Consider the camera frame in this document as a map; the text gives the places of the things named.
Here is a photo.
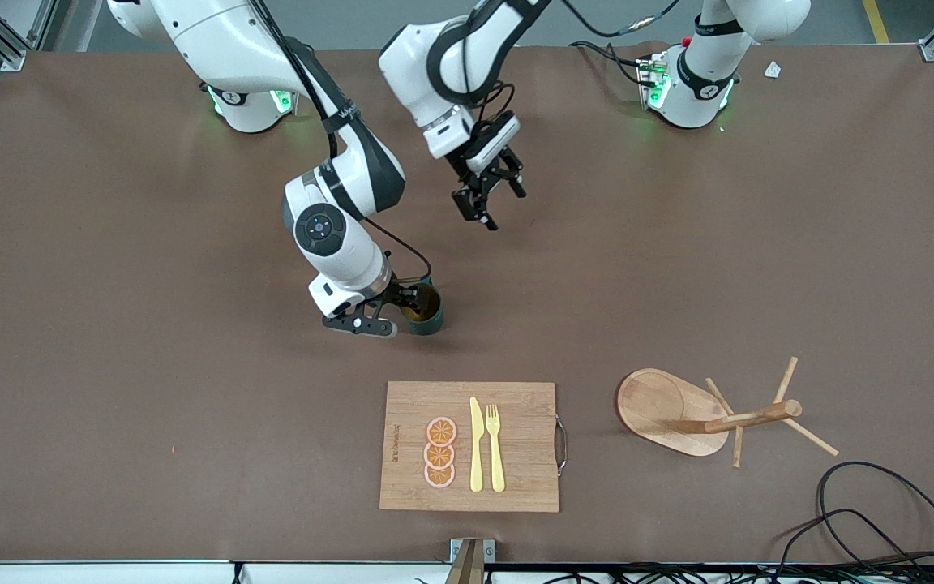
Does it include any teal ribbed cup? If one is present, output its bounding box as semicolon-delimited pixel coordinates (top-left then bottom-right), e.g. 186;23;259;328
400;279;445;337

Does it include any yellow plastic knife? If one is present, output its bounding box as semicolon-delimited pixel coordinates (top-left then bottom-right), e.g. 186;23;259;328
469;397;486;493

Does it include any yellow plastic fork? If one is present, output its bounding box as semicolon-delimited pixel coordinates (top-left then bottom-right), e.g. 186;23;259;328
486;404;507;494

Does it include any bamboo cutting board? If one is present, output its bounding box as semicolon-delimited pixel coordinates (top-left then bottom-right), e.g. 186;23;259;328
379;380;569;513

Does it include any wooden mug tree stand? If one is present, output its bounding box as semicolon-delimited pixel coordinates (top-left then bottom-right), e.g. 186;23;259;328
615;354;839;469

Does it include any black left base cable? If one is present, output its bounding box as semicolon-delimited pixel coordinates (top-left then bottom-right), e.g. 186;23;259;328
568;41;656;87

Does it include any metal bracket with wood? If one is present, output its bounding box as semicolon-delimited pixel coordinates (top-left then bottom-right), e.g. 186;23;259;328
444;538;496;584

